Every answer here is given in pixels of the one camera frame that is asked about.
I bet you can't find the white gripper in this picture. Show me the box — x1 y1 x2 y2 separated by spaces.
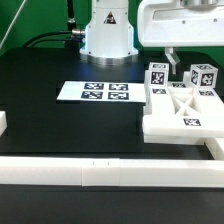
137 0 224 75

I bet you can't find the white chair back frame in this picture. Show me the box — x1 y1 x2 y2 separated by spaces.
142 71 224 138

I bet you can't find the white chair seat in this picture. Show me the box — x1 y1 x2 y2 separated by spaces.
142 129 206 146

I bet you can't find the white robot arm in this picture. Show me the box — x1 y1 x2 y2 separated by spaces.
137 0 224 66

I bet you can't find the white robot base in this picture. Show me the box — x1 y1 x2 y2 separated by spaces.
80 0 138 65

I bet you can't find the white part at left edge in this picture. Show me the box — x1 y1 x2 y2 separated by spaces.
0 111 7 136

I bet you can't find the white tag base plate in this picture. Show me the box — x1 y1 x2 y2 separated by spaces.
57 81 146 103

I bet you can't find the black cable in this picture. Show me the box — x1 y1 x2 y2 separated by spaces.
23 29 86 48

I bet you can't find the white obstacle fence wall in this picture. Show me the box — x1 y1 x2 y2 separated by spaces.
0 138 224 188

